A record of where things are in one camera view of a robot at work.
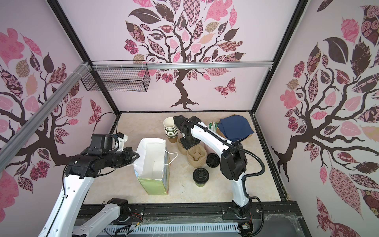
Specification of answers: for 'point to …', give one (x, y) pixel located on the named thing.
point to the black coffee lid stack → (212, 160)
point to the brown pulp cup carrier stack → (181, 147)
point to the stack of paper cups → (170, 129)
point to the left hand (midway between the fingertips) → (138, 159)
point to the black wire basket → (133, 75)
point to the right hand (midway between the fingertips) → (190, 143)
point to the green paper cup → (200, 184)
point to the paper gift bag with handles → (152, 167)
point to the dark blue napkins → (236, 128)
